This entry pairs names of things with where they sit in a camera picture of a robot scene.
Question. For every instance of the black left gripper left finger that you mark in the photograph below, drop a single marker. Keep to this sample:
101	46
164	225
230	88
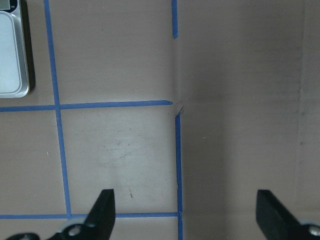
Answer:
99	223

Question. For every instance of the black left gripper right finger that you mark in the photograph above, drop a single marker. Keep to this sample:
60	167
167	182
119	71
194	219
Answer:
277	223

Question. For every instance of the silver electronic kitchen scale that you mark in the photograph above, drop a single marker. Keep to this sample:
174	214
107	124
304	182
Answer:
14	75

